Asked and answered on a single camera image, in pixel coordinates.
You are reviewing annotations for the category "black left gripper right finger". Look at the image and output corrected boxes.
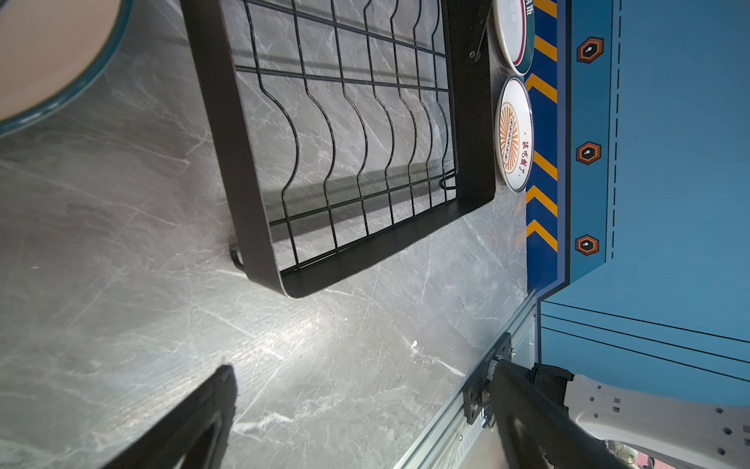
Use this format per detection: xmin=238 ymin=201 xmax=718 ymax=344
xmin=488 ymin=360 xmax=625 ymax=468

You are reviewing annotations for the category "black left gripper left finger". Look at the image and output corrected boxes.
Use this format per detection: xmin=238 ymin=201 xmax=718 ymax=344
xmin=105 ymin=365 xmax=238 ymax=468

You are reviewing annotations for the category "orange sunburst plate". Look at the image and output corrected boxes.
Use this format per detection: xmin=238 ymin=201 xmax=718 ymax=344
xmin=493 ymin=76 xmax=534 ymax=193

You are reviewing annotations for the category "white flower outline plate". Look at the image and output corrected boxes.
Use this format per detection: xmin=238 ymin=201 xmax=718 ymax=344
xmin=1 ymin=1 xmax=133 ymax=137

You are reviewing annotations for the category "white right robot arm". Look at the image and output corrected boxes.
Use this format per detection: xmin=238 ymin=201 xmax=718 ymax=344
xmin=530 ymin=363 xmax=749 ymax=468

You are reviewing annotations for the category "green rimmed white plate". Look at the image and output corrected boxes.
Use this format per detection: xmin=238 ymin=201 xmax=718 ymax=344
xmin=492 ymin=0 xmax=535 ymax=76

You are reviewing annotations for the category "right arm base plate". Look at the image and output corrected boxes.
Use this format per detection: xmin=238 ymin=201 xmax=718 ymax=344
xmin=462 ymin=332 xmax=515 ymax=428

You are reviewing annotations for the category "aluminium front rail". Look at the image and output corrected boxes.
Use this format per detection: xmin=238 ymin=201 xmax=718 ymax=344
xmin=395 ymin=292 xmax=537 ymax=468

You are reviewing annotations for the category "black wire dish rack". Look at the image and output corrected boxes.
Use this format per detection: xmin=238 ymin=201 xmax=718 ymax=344
xmin=181 ymin=1 xmax=496 ymax=298

